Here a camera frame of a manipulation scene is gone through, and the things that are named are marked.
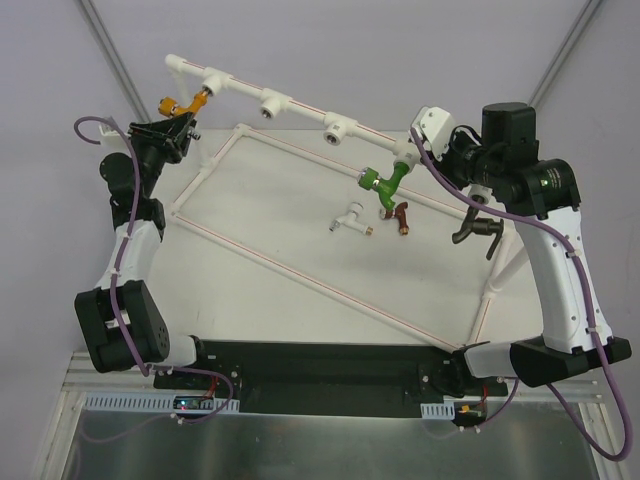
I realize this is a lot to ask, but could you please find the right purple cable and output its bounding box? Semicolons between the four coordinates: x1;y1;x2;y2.
409;127;630;461

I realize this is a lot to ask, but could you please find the yellow faucet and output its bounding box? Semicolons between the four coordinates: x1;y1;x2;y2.
157;88;210;119

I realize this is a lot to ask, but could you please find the white faucet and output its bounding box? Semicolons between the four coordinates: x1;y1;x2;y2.
329;202;373;236

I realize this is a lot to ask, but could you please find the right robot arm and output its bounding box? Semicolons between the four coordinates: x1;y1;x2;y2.
427;102;632;395

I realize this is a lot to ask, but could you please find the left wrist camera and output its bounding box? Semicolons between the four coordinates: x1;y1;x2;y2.
98;123;125;150

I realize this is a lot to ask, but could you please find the white pipe frame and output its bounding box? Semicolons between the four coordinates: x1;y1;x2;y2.
163;52;526;351

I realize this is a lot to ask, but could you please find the dark red faucet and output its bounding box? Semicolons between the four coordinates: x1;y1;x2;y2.
379;202;410;236

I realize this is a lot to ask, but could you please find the cable duct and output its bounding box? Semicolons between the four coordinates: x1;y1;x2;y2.
84;392;240;415
419;401;487;421

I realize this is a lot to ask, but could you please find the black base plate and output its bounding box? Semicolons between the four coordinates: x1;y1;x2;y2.
153;340;507;418

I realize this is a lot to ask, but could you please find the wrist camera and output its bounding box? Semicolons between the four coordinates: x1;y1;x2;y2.
411;106;456;161
98;123;125;150

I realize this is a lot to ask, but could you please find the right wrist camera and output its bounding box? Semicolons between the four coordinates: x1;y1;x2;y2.
411;106;456;161

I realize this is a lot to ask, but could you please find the green faucet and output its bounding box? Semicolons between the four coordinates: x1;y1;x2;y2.
357;162;410;211

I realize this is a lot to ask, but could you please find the right cable duct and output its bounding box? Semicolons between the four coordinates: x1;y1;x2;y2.
419;401;487;421

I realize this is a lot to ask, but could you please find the left cable duct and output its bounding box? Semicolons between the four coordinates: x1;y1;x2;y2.
84;392;240;415

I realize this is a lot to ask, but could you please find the purple cable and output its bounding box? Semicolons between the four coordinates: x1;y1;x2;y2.
409;127;630;461
74;116;235;426

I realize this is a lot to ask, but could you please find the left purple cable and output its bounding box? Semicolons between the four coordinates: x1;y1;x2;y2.
74;116;235;426

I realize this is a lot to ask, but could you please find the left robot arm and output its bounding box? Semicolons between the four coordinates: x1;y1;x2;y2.
74;113;212;389

